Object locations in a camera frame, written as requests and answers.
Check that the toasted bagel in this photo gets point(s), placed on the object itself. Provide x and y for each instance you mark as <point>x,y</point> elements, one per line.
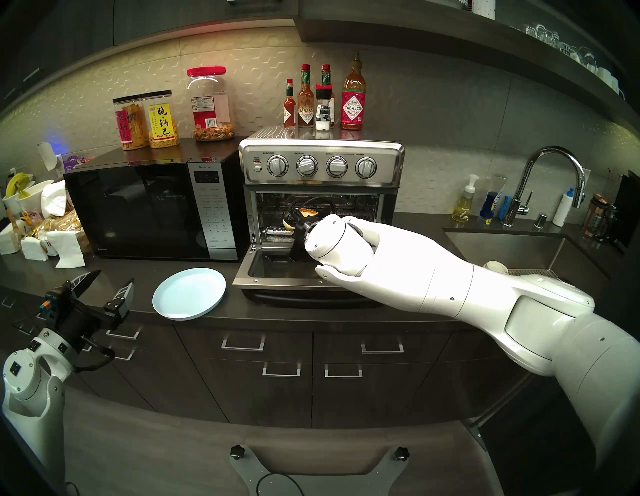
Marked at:
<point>289,221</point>

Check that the stainless steel sink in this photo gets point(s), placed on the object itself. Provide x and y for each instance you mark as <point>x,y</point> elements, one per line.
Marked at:
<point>500,245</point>

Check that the yellow label snack jar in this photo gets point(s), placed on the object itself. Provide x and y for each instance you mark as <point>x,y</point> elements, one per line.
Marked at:
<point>162,122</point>

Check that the blue dish soap bottle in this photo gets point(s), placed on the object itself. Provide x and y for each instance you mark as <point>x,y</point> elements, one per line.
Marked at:
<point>489,207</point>

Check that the black bracket knob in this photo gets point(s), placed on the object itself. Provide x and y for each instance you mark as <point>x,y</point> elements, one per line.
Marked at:
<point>401,453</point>
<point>237,452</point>

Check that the silver oven knob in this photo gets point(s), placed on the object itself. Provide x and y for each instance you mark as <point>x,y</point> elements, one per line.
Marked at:
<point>277,165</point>
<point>336,166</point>
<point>307,166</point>
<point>366,168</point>

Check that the chrome gooseneck faucet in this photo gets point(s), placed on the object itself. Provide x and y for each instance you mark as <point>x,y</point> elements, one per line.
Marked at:
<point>509,216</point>

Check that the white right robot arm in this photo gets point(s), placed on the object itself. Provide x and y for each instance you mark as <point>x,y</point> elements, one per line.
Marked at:
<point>425,270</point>

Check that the green neck sauce bottle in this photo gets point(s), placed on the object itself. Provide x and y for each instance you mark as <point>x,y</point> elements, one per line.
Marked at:
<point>326,75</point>

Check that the white paper napkin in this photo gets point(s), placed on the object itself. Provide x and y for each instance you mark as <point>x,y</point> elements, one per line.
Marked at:
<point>67,252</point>

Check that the glass french press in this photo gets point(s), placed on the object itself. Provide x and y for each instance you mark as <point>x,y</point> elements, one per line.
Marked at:
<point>596,220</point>

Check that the blue sponge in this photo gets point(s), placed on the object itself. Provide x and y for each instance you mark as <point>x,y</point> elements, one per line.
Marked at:
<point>504,207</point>

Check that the dark wall shelf unit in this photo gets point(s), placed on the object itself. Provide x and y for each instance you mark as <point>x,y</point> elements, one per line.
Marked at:
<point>400,30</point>

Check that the black silver microwave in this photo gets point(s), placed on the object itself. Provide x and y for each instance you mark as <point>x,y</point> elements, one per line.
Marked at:
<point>150,210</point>

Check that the small red Tabasco bottle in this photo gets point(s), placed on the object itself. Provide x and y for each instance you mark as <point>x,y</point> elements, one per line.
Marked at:
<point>289,110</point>

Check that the light blue plate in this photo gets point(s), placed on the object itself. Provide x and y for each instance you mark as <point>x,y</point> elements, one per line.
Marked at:
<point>189,295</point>

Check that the purple snack packet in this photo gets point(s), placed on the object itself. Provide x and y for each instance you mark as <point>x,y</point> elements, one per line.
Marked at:
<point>75,162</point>

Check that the chrome sink fitting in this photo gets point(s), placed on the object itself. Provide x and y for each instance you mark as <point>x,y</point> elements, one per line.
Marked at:
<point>540,221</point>

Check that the grey wall cabinet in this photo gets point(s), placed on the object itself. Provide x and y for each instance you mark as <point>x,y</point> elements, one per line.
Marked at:
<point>175,20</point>

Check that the red label snack jar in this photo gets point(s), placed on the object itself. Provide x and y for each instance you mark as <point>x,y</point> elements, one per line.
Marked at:
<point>127,127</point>

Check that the white paper roll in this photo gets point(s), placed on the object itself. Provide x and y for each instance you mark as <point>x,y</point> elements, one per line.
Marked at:
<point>47,156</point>

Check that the metal sink grid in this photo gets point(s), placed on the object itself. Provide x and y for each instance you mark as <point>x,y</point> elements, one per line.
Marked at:
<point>532,273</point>

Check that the white dotted cup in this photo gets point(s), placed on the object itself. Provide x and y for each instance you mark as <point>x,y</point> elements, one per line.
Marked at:
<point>482,7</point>

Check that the glass oven door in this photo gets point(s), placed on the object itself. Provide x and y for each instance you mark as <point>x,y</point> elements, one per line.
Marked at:
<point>245,280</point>

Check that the white mug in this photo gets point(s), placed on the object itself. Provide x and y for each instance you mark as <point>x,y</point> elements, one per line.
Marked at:
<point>606,77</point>
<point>593,67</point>

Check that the black countertop appliance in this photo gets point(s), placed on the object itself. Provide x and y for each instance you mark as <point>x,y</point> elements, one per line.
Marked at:
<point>630,210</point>

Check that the large orange Tabasco bottle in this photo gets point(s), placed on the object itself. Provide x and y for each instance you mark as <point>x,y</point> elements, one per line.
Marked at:
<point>353,107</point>

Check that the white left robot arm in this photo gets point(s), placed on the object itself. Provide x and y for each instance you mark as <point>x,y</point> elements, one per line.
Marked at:
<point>30,400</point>

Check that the white container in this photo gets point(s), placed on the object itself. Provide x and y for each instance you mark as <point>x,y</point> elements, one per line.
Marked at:
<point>34,248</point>

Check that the white paper bag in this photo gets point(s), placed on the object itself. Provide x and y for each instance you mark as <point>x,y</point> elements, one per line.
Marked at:
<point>54,200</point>

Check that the grey robot base bracket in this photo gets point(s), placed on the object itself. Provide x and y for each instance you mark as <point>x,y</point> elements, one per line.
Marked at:
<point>320,482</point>

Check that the white bottle blue cap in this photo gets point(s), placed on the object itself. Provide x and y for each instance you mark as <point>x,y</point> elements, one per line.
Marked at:
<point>561,212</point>

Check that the yellow liquid soap dispenser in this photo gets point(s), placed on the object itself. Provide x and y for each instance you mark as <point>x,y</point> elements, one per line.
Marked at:
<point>465,205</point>

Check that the white box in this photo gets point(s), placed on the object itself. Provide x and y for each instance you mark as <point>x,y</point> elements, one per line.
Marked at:
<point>7,240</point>

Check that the brown sauce Tabasco bottle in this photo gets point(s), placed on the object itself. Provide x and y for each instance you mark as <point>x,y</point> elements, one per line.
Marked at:
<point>305,110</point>

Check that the yellow bananas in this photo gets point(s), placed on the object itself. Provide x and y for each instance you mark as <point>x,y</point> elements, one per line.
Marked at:
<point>15,182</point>

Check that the clear drinking glass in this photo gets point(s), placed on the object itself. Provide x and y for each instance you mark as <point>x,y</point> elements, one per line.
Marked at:
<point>585,54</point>
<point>531,31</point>
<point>550,37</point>

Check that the dark wood base cabinet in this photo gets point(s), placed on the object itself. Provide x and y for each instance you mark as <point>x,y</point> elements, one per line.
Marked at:
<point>280,400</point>

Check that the clear bag of bread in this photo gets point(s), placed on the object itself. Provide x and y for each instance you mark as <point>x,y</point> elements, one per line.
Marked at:
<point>57,222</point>

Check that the stainless steel toaster oven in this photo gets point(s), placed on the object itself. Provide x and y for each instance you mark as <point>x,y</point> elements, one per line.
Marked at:
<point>320,147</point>

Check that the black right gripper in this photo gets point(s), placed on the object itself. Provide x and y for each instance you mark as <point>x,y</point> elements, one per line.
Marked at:
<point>305,226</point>

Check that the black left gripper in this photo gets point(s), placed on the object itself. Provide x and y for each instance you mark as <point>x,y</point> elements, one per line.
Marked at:
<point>75,317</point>

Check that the red lid clear snack jar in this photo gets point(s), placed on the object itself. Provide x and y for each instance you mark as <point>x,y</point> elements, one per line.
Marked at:
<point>210,110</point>

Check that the white bowl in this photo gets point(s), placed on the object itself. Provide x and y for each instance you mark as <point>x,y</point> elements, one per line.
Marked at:
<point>32,197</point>

